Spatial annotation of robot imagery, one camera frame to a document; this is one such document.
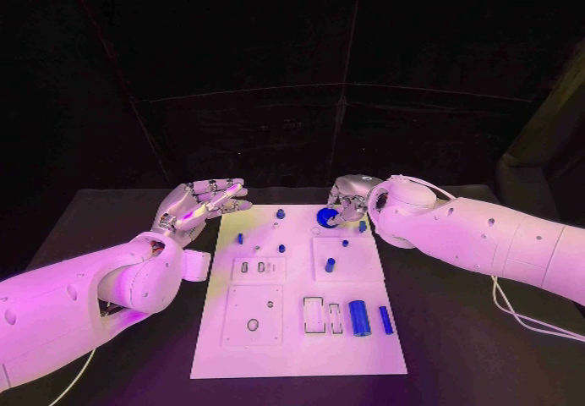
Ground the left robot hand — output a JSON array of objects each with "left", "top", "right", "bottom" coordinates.
[{"left": 150, "top": 178, "right": 254, "bottom": 249}]

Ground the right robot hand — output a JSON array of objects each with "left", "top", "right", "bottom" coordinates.
[{"left": 328, "top": 173, "right": 385, "bottom": 228}]

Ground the blue gear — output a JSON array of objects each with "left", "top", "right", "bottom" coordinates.
[{"left": 316, "top": 207, "right": 343, "bottom": 228}]

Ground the white task board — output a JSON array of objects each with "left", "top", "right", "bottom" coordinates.
[{"left": 189, "top": 204, "right": 408, "bottom": 380}]

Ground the thick long blue cylinder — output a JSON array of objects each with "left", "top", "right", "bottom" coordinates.
[{"left": 348, "top": 299, "right": 374, "bottom": 337}]

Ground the thin long blue cylinder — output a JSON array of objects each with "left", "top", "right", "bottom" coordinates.
[{"left": 378, "top": 305, "right": 395, "bottom": 336}]

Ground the white cable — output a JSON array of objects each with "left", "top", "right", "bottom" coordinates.
[
  {"left": 48, "top": 348, "right": 100, "bottom": 406},
  {"left": 398, "top": 173, "right": 457, "bottom": 201},
  {"left": 490, "top": 275, "right": 585, "bottom": 343}
]

